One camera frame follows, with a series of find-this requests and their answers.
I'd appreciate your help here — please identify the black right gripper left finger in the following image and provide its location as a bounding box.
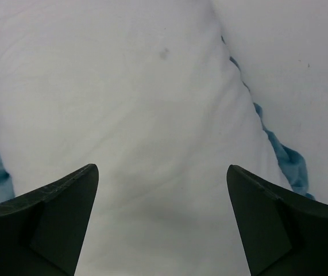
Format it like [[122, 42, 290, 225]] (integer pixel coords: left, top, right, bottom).
[[0, 164, 99, 275]]

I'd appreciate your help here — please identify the blue ruffled pillowcase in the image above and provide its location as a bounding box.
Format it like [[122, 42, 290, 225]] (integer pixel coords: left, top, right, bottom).
[[0, 0, 317, 276]]

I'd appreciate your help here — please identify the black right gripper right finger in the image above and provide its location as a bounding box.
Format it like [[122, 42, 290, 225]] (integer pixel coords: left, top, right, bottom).
[[227, 165, 328, 275]]

